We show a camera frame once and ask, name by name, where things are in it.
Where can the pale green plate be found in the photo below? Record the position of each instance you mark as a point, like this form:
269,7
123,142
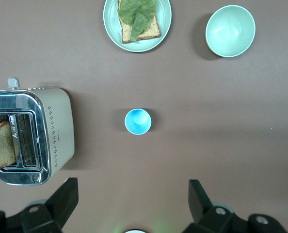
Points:
164,21

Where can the blue plastic cup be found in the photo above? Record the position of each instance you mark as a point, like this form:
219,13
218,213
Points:
138,121

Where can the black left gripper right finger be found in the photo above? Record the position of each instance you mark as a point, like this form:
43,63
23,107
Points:
199,206

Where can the green lettuce leaf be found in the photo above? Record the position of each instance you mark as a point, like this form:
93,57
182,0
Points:
136,14

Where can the toast slice under lettuce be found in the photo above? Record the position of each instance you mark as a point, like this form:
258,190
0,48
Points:
153,30

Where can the brown tablecloth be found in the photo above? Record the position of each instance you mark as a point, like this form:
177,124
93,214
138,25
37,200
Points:
182,145

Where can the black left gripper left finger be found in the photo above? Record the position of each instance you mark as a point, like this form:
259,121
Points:
61,201

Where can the brown bread slice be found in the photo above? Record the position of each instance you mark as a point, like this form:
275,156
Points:
2,145

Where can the pale green bowl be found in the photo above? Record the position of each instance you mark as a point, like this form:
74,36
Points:
230,31

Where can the beige and chrome toaster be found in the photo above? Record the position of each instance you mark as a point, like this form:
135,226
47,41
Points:
59,126

